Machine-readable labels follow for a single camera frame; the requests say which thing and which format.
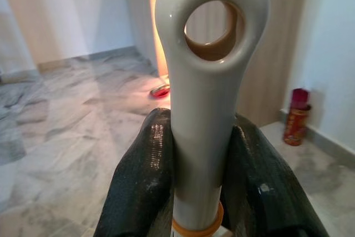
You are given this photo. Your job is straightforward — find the light wood cabinet panel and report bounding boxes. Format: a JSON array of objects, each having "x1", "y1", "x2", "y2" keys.
[{"x1": 126, "y1": 0, "x2": 311, "y2": 128}]

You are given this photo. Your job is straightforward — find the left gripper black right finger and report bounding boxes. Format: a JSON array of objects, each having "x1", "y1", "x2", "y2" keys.
[{"x1": 220, "y1": 113, "x2": 331, "y2": 237}]

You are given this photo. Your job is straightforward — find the beige long-handled broom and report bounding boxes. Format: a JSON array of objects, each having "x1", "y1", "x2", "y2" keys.
[{"x1": 154, "y1": 0, "x2": 271, "y2": 237}]

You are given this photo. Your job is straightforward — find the orange jar with red lid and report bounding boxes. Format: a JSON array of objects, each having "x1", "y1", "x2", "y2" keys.
[{"x1": 282, "y1": 88, "x2": 313, "y2": 147}]

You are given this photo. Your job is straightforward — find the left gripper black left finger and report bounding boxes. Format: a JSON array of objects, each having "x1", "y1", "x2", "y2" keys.
[{"x1": 93, "y1": 107, "x2": 175, "y2": 237}]

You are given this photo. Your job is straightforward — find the small red floor dish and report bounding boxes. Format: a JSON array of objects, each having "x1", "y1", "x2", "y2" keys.
[{"x1": 149, "y1": 83, "x2": 170, "y2": 99}]

